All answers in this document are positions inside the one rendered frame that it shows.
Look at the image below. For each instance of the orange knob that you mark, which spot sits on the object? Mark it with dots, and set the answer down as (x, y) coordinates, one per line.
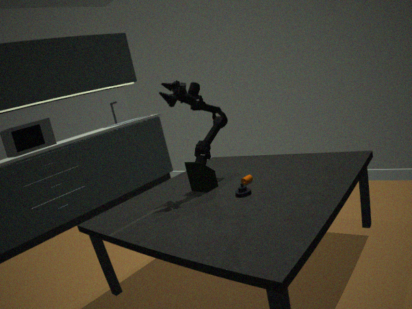
(247, 179)

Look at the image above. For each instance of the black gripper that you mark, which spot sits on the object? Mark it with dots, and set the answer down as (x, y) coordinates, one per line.
(172, 98)

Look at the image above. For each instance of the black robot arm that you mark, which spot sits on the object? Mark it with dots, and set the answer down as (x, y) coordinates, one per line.
(203, 147)

